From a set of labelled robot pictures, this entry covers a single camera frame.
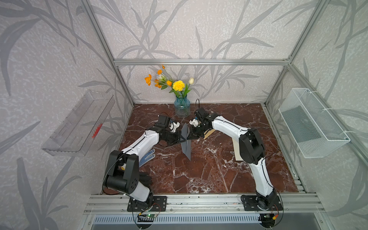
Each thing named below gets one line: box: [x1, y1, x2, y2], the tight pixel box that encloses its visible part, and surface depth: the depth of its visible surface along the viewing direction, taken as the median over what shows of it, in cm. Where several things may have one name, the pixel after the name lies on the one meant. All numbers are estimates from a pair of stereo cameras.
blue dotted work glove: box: [138, 148, 156, 168], surface depth 93 cm
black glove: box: [138, 171, 153, 191], surface depth 84 cm
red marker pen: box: [92, 123, 103, 138], surface depth 66 cm
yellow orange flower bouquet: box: [144, 65, 195, 97], surface depth 98 cm
